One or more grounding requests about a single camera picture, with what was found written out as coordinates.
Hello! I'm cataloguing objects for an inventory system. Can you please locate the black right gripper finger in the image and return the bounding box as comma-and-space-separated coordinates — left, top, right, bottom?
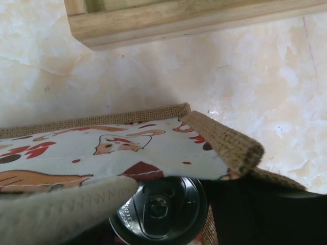
201, 177, 326, 244

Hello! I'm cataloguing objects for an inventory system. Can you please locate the wooden clothes rack frame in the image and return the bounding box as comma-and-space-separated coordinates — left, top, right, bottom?
64, 1, 326, 51

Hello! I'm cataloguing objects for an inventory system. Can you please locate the red soda can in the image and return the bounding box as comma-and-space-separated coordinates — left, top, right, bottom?
109, 177, 208, 245

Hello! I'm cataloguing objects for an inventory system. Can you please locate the patterned canvas tote bag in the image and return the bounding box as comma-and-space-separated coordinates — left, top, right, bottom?
1, 103, 303, 244

